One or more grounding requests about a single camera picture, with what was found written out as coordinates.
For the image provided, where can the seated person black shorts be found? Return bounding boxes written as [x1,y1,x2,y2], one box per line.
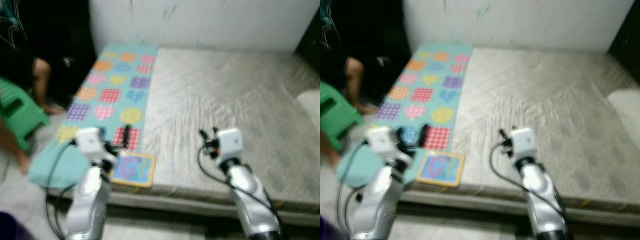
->
[320,56,379,168]
[0,56,67,177]

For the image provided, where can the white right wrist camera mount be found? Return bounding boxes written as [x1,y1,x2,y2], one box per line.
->
[509,127,537,161]
[217,128,245,162]

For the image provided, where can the colourful picture book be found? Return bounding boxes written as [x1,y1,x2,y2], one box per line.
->
[415,149,466,189]
[110,151,157,189]

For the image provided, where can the teal patchwork blanket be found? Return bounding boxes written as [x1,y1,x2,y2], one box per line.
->
[336,43,476,189]
[27,42,161,191]

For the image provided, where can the black bag with buckle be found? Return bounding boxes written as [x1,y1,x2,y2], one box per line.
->
[350,30,413,107]
[30,30,99,107]

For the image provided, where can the white printed pillow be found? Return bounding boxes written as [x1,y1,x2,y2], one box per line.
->
[606,89,640,134]
[297,89,321,122]

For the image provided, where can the green plastic stool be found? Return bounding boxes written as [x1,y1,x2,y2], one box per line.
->
[320,80,366,154]
[0,76,52,152]

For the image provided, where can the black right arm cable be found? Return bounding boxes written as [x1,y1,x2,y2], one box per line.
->
[490,145,566,217]
[197,146,274,217]

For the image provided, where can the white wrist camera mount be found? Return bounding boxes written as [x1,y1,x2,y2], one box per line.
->
[509,127,537,161]
[75,127,117,163]
[366,125,409,163]
[217,128,245,162]

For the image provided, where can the purple plastic bucket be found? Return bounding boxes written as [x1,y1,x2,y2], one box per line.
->
[0,210,37,240]

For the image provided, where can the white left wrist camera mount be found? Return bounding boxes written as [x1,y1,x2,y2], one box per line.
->
[366,125,409,163]
[75,127,117,163]

